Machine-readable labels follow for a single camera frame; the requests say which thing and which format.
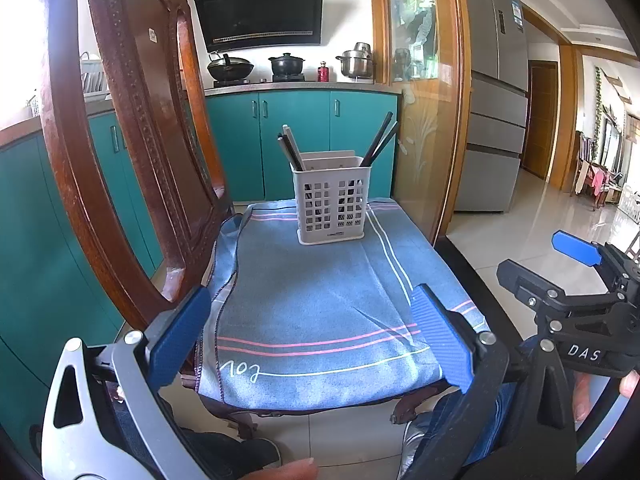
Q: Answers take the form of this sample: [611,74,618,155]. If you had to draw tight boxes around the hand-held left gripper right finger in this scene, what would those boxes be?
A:
[400,284,581,480]

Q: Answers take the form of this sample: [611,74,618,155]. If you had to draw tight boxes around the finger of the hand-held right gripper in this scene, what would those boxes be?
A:
[551,230,614,267]
[496,259,566,334]

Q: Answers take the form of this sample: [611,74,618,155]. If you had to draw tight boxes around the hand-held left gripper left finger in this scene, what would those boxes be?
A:
[41,286,212,480]

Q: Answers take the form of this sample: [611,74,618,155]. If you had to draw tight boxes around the white plastic utensil basket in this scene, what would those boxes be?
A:
[291,151,371,246]

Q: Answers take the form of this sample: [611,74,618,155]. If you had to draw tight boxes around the bundle of mixed chopsticks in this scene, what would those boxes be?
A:
[282,111,399,171]

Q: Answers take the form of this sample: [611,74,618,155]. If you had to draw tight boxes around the dark grey chopstick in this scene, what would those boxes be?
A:
[276,133,302,172]

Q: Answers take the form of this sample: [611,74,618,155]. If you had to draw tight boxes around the person's right hand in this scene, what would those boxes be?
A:
[572,369,640,422]

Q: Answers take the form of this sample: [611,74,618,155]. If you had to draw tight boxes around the person's left hand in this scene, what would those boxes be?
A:
[240,457,321,480]

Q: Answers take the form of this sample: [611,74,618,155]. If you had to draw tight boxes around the white lattice fence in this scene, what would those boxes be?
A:
[617,184,640,223]

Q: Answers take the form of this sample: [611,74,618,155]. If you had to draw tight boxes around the rack with pink clothes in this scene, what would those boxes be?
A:
[570,130,626,211]

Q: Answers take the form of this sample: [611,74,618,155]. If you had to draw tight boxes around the person's right leg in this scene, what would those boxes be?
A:
[400,380,576,480]

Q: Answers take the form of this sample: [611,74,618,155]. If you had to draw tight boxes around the person's leg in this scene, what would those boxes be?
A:
[400,380,576,480]
[30,400,281,480]

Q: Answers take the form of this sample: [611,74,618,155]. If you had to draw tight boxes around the blue striped towel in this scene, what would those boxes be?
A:
[192,197,491,411]

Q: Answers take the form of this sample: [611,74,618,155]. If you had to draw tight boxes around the person's left leg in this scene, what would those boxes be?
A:
[30,400,281,480]

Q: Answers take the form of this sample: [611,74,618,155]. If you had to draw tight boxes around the brown wooden door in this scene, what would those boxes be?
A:
[522,60,560,181]

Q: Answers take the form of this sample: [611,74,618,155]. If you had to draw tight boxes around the silver refrigerator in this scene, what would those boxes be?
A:
[452,0,530,213]

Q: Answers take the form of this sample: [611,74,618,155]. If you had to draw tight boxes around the green garland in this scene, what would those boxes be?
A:
[592,67,604,146]

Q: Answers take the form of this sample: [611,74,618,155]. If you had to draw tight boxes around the wood-framed glass sliding door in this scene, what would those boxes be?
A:
[372,0,473,241]

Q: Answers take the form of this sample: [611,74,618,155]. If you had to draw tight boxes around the carved wooden chair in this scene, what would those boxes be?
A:
[40,0,446,431]

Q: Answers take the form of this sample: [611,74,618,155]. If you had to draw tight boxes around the teal base cabinets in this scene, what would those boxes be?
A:
[0,89,401,461]

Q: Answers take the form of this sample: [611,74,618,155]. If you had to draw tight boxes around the dish rack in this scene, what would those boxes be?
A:
[80,51,112,102]

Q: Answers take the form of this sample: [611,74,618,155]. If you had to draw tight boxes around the gas stove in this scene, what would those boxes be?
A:
[212,75,306,86]

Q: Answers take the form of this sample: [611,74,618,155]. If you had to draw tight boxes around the black wok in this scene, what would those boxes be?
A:
[206,54,255,82]

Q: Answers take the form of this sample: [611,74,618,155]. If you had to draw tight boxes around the steel stockpot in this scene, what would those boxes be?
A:
[336,42,376,80]

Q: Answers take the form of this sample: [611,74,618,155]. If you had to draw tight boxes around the black clay pot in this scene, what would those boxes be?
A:
[268,52,306,77]

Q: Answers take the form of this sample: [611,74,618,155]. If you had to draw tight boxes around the black range hood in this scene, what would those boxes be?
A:
[191,0,325,54]

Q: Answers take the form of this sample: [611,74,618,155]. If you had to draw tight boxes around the bright window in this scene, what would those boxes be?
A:
[0,0,51,121]

